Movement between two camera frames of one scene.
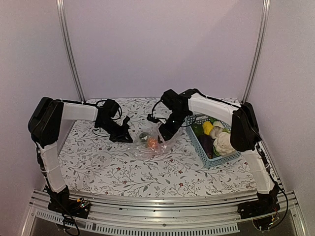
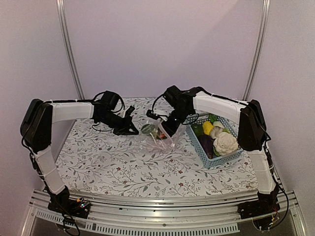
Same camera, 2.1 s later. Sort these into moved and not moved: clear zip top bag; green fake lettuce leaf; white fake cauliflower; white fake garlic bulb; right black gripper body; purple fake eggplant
Moved: clear zip top bag; green fake lettuce leaf
Not moved: white fake cauliflower; white fake garlic bulb; purple fake eggplant; right black gripper body
